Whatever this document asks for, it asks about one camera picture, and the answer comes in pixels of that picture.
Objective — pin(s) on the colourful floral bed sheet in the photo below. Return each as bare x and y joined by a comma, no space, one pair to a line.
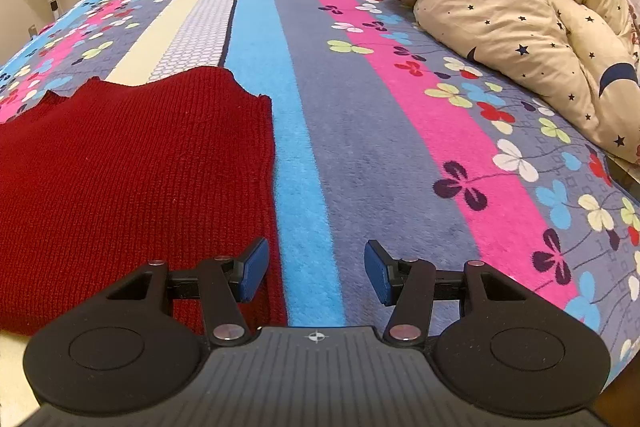
380,133

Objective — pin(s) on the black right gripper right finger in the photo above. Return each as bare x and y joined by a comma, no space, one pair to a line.
490,340

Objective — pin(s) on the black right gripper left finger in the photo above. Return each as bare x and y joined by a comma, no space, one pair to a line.
142,339

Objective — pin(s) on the red knitted garment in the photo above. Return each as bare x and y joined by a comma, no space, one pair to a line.
96,184

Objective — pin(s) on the beige star-patterned duvet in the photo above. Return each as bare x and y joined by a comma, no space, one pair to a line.
580,56

